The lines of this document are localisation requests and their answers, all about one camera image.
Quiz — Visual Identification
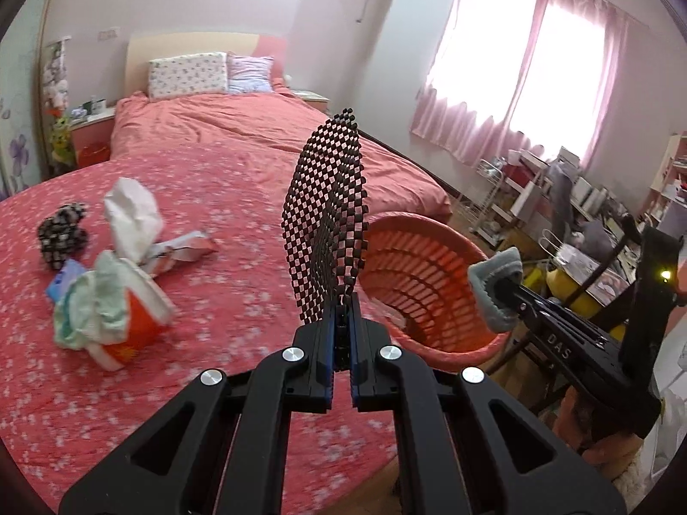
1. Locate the grey sock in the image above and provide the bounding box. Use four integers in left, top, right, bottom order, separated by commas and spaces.
467, 246, 523, 333

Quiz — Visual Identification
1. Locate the black checkered mesh mat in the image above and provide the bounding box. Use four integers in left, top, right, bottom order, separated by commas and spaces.
282, 108, 368, 323

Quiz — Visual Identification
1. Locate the person's right hand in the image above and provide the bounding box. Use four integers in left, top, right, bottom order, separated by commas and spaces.
553, 387, 643, 479

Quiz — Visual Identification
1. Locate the cluttered desk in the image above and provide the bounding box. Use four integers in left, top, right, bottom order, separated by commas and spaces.
504, 132, 687, 334

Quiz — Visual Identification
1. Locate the orange white paper cup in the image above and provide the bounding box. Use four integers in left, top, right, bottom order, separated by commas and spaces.
86, 254, 176, 371

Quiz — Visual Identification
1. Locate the orange plastic laundry basket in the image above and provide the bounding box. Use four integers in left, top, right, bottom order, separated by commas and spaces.
359, 213, 509, 372

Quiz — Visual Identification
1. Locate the light green cloth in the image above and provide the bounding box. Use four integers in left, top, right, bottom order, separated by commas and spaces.
52, 251, 134, 350

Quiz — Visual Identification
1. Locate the red white snack wrapper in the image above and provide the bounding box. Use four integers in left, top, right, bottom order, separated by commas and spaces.
139, 230, 219, 278

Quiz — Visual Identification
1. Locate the crumpled white tissue paper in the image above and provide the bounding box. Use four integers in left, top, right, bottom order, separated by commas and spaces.
103, 178, 164, 264

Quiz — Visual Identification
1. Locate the black white floral scrunchie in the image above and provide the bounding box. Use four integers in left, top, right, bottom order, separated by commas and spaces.
37, 202, 88, 271

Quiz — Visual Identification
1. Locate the red small bin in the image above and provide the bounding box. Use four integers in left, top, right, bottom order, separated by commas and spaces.
76, 142, 111, 169

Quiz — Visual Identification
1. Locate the pink curtain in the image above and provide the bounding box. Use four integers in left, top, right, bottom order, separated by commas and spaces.
411, 0, 630, 165

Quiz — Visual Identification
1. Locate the green plush toy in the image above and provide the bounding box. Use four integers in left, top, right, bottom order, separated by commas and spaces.
50, 115, 76, 166

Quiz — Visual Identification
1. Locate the salmon pink duvet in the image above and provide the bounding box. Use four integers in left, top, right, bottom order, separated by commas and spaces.
111, 82, 452, 222

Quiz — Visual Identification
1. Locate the pink bedside table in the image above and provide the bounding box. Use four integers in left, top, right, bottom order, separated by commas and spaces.
70, 107, 115, 154

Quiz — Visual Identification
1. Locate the wardrobe with purple flowers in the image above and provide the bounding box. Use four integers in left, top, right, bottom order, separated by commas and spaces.
0, 0, 46, 200

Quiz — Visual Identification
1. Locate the right bedside table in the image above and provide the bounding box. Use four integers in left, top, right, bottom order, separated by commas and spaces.
292, 90, 329, 114

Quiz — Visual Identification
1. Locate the white mug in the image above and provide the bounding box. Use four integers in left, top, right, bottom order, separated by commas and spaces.
91, 98, 107, 115

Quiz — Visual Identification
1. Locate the pink striped pillow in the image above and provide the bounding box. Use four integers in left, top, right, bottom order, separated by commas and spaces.
228, 54, 274, 95

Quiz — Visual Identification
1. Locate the white floral pillow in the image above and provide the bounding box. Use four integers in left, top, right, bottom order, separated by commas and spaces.
148, 51, 228, 100

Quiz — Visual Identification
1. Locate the plush toy hanging organizer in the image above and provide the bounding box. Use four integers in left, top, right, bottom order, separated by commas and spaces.
42, 37, 69, 118

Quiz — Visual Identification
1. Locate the beige pink headboard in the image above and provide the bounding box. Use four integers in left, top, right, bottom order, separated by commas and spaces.
123, 31, 288, 97

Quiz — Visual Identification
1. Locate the white wire rack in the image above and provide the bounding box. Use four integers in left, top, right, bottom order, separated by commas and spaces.
471, 159, 516, 250

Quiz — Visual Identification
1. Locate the white wall socket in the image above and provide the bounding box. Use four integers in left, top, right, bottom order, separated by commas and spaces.
98, 27, 120, 42

